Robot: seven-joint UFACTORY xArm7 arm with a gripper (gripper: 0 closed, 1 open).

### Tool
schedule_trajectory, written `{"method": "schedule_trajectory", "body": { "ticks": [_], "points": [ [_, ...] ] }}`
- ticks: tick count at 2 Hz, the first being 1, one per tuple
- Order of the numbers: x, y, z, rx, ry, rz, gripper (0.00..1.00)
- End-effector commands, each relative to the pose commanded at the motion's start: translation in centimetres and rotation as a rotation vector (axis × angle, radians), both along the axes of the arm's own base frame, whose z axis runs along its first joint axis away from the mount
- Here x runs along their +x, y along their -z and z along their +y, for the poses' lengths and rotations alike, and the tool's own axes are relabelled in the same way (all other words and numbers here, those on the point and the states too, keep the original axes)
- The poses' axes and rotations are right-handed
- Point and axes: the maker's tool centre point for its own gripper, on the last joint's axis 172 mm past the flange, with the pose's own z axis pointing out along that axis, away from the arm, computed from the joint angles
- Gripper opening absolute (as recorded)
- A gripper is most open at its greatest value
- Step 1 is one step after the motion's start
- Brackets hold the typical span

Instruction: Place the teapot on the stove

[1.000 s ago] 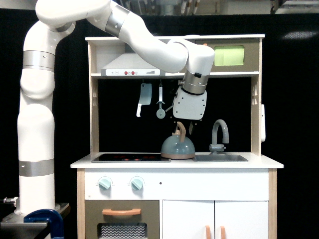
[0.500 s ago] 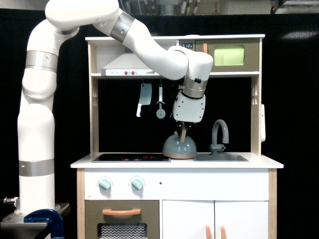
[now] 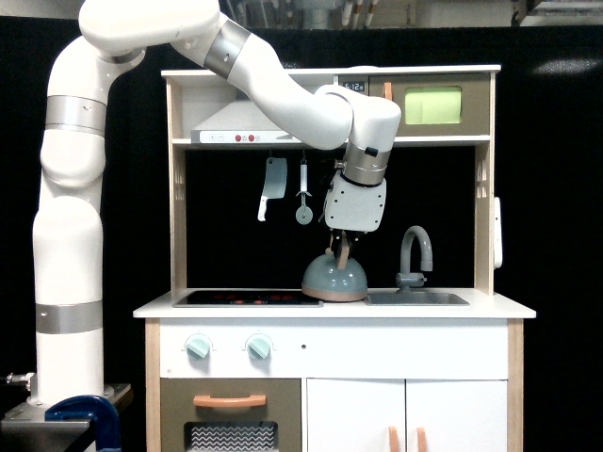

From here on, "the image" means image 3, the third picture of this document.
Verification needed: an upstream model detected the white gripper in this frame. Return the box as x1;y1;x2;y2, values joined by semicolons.
324;174;386;267

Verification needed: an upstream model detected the grey-green toy teapot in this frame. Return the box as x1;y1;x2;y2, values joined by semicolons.
301;232;367;302

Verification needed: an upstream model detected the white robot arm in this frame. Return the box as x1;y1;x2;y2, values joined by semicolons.
32;1;401;406

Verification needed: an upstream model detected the right mint stove knob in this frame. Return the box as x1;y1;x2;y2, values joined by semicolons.
245;333;272;360

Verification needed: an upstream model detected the mint stove knob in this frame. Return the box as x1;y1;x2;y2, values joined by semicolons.
185;333;212;361
245;333;272;360

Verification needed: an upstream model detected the black toy stove top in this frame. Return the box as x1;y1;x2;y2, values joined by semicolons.
174;289;323;308

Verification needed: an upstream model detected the left mint stove knob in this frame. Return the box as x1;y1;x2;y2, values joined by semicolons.
185;333;212;361

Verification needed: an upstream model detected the toy pizza cutter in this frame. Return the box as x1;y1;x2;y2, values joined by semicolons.
296;157;313;225

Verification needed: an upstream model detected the grey toy faucet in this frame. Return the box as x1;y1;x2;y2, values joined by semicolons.
395;225;434;294

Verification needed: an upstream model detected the grey toy sink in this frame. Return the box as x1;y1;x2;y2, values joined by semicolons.
367;292;469;306

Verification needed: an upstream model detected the toy cleaver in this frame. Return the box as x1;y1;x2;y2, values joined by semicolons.
257;157;287;221

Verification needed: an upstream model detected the toy range hood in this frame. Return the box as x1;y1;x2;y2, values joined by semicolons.
190;89;301;145

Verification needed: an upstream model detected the toy microwave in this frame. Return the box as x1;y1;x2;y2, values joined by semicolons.
338;73;491;137

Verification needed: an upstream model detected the wooden toy kitchen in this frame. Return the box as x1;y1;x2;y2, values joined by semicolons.
135;65;535;451

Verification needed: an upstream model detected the left white cabinet door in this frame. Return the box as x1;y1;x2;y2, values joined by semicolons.
306;379;406;451

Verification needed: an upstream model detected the white cabinet door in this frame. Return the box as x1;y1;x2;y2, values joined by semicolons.
306;379;406;451
406;380;507;451

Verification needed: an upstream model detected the right white cabinet door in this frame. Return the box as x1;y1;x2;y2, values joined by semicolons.
406;380;507;451

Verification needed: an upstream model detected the toy oven door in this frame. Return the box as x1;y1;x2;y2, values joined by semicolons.
160;379;302;451

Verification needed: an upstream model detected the blue clamp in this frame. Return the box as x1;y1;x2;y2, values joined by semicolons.
44;395;122;452

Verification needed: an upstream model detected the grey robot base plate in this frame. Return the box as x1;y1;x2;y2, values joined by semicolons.
1;383;133;433

